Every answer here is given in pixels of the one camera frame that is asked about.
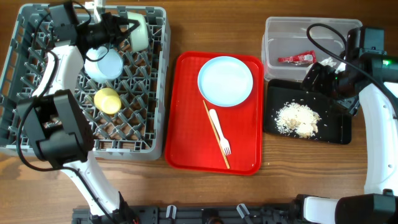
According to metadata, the white napkin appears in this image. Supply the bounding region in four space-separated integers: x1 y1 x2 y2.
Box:
320 57 346 73

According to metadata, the red sauce packet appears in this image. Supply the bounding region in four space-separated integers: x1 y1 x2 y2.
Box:
278 50 317 65

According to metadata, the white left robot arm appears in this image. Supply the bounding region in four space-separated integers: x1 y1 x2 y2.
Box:
16 11 140 223

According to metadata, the grey plastic dishwasher rack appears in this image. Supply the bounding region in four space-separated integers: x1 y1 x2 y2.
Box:
1 4 171 161

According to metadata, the clear plastic bin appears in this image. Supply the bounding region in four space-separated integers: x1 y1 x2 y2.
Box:
261 17 363 82

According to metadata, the yellow cup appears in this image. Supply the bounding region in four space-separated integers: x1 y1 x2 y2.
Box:
94 88 121 114

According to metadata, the red plastic tray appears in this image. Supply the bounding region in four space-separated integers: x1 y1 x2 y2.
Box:
165 51 264 175

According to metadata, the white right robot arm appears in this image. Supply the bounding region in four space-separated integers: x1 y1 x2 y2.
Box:
300 53 397 223

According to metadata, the light green bowl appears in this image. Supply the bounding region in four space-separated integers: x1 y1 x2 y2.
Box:
127 12 149 53

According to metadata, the white plastic fork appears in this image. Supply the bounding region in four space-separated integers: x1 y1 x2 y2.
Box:
209 109 231 156

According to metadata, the black food waste tray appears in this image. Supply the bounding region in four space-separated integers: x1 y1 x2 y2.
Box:
263 79 352 144

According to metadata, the light blue plate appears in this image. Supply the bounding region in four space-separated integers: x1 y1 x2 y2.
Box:
197 56 254 107

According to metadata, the small light blue bowl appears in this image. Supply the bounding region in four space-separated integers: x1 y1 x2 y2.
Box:
84 46 124 83

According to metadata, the pile of rice scraps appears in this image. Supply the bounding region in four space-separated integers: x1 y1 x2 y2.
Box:
274 103 321 138

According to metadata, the wooden chopstick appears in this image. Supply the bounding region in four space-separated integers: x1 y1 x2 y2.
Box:
202 100 230 169

